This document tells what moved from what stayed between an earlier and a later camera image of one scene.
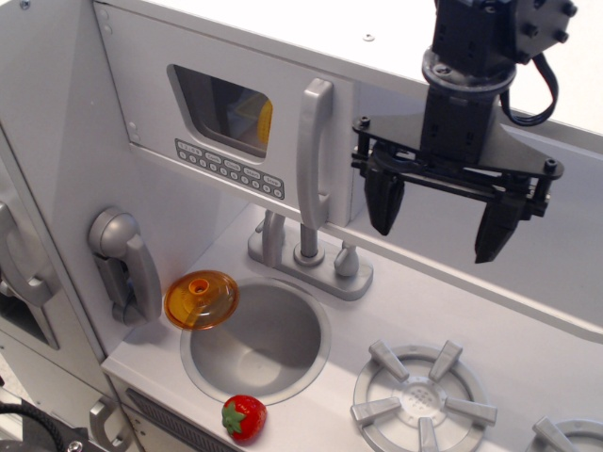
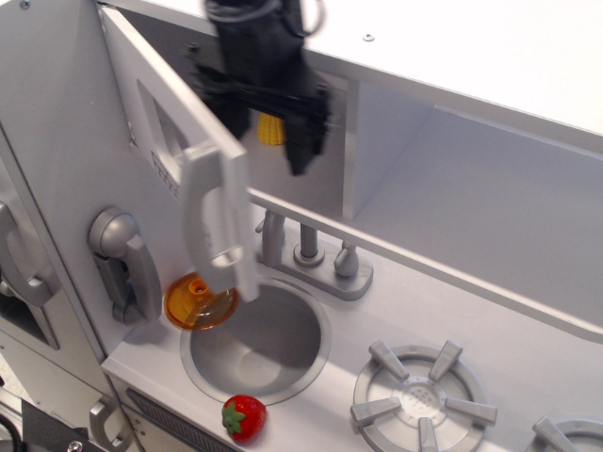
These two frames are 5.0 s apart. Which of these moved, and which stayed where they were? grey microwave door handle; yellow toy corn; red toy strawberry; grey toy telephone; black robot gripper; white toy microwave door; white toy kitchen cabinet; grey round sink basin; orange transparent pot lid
Moved: white toy microwave door; black robot gripper; grey microwave door handle
Stayed: red toy strawberry; grey round sink basin; yellow toy corn; grey toy telephone; white toy kitchen cabinet; orange transparent pot lid
